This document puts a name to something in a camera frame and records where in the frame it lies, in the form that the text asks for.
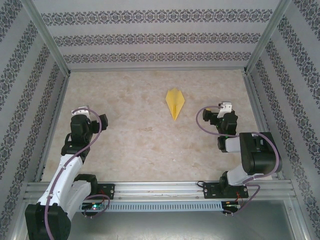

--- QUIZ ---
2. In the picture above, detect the yellow paper sheet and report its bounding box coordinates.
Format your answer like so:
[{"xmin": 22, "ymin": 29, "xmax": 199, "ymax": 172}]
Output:
[{"xmin": 165, "ymin": 87, "xmax": 186, "ymax": 122}]

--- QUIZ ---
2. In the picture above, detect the left controller board green light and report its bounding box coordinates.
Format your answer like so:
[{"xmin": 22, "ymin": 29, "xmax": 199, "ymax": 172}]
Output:
[{"xmin": 79, "ymin": 202, "xmax": 105, "ymax": 210}]

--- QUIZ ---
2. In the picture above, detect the right controller board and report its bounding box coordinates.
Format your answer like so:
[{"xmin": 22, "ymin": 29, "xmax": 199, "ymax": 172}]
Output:
[{"xmin": 223, "ymin": 201, "xmax": 242, "ymax": 210}]

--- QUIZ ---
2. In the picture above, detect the brushed grey metal panel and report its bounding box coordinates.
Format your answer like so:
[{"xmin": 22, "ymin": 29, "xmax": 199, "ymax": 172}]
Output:
[{"xmin": 69, "ymin": 209, "xmax": 308, "ymax": 240}]

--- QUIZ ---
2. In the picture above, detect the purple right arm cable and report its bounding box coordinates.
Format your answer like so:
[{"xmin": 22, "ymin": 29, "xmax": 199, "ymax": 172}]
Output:
[{"xmin": 195, "ymin": 104, "xmax": 282, "ymax": 212}]

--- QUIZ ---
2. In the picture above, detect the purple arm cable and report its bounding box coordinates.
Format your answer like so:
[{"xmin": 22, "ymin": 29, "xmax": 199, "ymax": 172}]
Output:
[
  {"xmin": 44, "ymin": 107, "xmax": 111, "ymax": 240},
  {"xmin": 195, "ymin": 104, "xmax": 282, "ymax": 212}
]

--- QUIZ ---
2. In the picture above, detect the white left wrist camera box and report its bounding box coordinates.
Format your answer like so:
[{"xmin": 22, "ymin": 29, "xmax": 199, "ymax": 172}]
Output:
[{"xmin": 72, "ymin": 106, "xmax": 91, "ymax": 118}]

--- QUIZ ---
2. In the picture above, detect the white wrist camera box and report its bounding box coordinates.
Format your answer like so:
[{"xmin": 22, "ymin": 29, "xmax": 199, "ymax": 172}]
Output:
[
  {"xmin": 72, "ymin": 106, "xmax": 91, "ymax": 118},
  {"xmin": 216, "ymin": 101, "xmax": 233, "ymax": 119}
]

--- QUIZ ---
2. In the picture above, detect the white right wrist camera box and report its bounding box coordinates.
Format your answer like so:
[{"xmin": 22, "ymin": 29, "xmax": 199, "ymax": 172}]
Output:
[{"xmin": 216, "ymin": 101, "xmax": 233, "ymax": 119}]

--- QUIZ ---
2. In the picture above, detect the aluminium side frame rail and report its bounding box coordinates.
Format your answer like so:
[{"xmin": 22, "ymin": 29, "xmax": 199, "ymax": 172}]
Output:
[
  {"xmin": 243, "ymin": 73, "xmax": 285, "ymax": 181},
  {"xmin": 33, "ymin": 73, "xmax": 72, "ymax": 183}
]

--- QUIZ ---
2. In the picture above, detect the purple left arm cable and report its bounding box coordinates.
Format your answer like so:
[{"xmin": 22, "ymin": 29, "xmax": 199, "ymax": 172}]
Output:
[{"xmin": 44, "ymin": 107, "xmax": 111, "ymax": 240}]

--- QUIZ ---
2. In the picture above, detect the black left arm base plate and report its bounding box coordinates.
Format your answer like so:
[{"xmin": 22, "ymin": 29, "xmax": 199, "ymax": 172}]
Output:
[{"xmin": 96, "ymin": 183, "xmax": 116, "ymax": 201}]

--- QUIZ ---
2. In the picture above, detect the aluminium back frame rail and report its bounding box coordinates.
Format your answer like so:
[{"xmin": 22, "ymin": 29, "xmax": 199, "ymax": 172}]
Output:
[{"xmin": 68, "ymin": 66, "xmax": 247, "ymax": 73}]

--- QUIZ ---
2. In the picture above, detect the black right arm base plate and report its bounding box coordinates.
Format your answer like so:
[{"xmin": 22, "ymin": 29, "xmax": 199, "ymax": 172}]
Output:
[{"xmin": 202, "ymin": 181, "xmax": 250, "ymax": 200}]

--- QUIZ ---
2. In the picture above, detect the aluminium mounting rail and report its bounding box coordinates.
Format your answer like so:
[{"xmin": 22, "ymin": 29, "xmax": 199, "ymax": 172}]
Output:
[{"xmin": 23, "ymin": 181, "xmax": 297, "ymax": 201}]

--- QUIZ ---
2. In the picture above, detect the aluminium frame post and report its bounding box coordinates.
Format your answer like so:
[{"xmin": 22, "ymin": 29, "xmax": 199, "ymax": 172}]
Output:
[
  {"xmin": 243, "ymin": 0, "xmax": 292, "ymax": 75},
  {"xmin": 21, "ymin": 0, "xmax": 71, "ymax": 76}
]

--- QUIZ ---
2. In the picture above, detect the grey slotted cable duct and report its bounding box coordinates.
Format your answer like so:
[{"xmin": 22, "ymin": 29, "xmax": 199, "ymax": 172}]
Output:
[{"xmin": 72, "ymin": 201, "xmax": 224, "ymax": 213}]

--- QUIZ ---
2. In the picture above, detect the aluminium front frame bar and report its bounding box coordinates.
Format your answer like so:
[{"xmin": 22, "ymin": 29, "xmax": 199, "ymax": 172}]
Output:
[
  {"xmin": 289, "ymin": 199, "xmax": 314, "ymax": 240},
  {"xmin": 8, "ymin": 199, "xmax": 36, "ymax": 240}
]

